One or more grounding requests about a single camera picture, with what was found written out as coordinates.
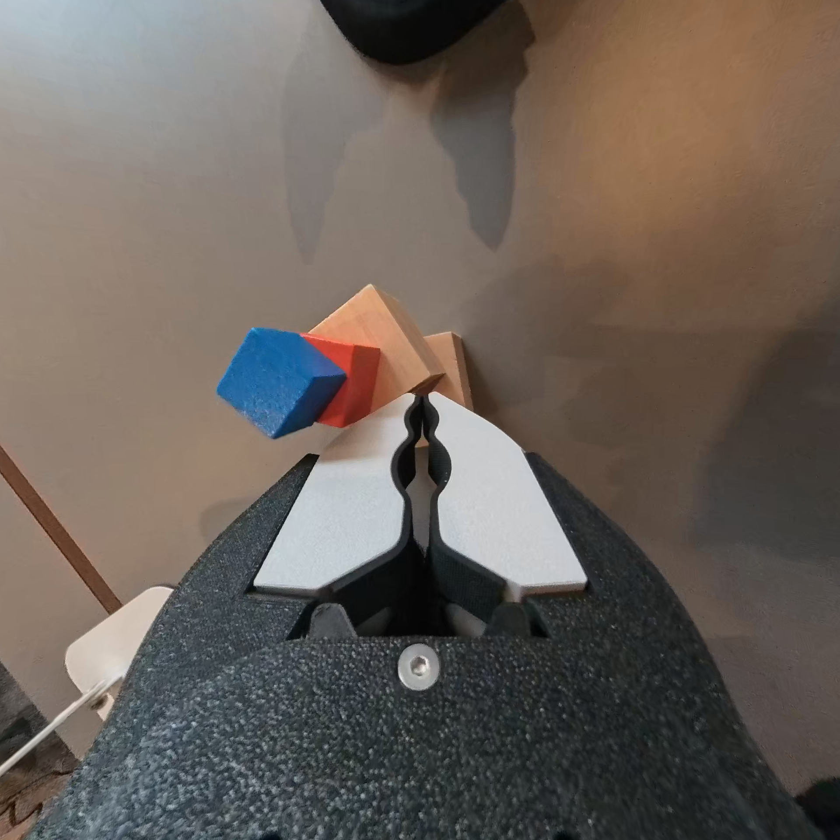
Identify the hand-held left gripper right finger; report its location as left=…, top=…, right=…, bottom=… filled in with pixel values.
left=428, top=394, right=589, bottom=605

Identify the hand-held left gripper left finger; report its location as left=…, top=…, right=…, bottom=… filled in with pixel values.
left=252, top=394, right=425, bottom=599

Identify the small red cube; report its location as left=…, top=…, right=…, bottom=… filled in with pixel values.
left=300, top=332, right=383, bottom=430

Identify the tiny blue cube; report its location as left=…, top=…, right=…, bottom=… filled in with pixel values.
left=217, top=327, right=349, bottom=441

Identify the large wooden cube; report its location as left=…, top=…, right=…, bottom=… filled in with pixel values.
left=423, top=331, right=475, bottom=412

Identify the medium wooden cube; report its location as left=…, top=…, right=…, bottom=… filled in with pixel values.
left=308, top=284, right=447, bottom=397

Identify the white document stand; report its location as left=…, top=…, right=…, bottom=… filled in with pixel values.
left=0, top=584, right=175, bottom=778

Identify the black wrist rest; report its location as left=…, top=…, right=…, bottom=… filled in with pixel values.
left=319, top=0, right=508, bottom=67

